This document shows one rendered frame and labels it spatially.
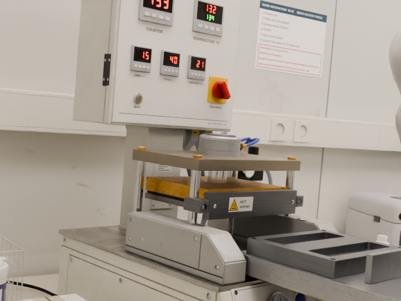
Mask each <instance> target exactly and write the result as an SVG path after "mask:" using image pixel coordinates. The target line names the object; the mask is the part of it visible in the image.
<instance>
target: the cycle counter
mask: <svg viewBox="0 0 401 301"><path fill-rule="evenodd" d="M169 2H170V0H147V6H150V7H155V8H160V9H163V10H168V11H169Z"/></svg>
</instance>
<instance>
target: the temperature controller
mask: <svg viewBox="0 0 401 301"><path fill-rule="evenodd" d="M204 12H206V13H211V14H215V15H216V12H217V6H216V5H211V4H207V3H205V9H204Z"/></svg>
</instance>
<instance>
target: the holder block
mask: <svg viewBox="0 0 401 301"><path fill-rule="evenodd" d="M398 248H401V247H398V246H394V245H389V244H385V243H381V242H376V241H371V240H368V239H363V238H358V237H355V236H350V235H344V234H339V233H336V232H331V231H326V230H323V229H322V230H316V231H305V232H294V233H288V234H278V235H268V236H257V237H251V238H247V246H246V253H247V254H251V255H254V256H258V257H261V258H264V259H268V260H272V261H274V262H278V263H282V264H284V265H288V266H292V267H295V268H298V269H302V270H305V271H309V272H312V273H316V274H319V275H323V276H326V277H330V278H339V277H344V276H347V275H353V274H359V273H362V272H365V268H366V256H367V254H369V253H376V252H380V251H387V250H394V249H398Z"/></svg>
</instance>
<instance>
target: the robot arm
mask: <svg viewBox="0 0 401 301"><path fill-rule="evenodd" d="M389 62H390V67H391V71H392V74H393V78H394V81H395V83H396V85H397V88H398V90H399V93H400V95H401V30H399V31H398V32H397V33H396V34H395V36H394V38H393V40H392V42H391V44H390V48H389ZM395 121H396V130H397V133H398V136H399V140H400V144H401V103H400V105H399V107H398V110H397V112H396V116H395Z"/></svg>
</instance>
